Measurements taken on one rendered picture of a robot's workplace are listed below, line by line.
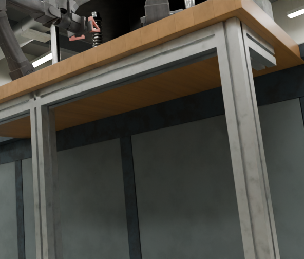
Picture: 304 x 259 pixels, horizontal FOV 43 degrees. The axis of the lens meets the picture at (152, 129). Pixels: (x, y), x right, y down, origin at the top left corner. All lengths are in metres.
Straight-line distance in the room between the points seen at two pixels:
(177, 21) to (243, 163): 0.30
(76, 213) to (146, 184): 0.36
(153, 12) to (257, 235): 0.64
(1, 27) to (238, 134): 0.98
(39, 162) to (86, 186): 0.50
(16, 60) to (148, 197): 0.66
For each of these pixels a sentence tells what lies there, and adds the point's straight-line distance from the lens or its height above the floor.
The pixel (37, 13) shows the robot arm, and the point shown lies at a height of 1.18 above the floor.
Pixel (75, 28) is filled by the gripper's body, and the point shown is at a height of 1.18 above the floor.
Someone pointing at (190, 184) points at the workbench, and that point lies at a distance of 1.22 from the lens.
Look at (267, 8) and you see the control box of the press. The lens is 2.30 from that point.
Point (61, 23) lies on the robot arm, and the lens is 1.67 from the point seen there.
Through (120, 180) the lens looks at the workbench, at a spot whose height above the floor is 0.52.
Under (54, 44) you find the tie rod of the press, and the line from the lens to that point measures 3.02.
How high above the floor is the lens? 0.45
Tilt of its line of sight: 10 degrees up
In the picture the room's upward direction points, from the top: 6 degrees counter-clockwise
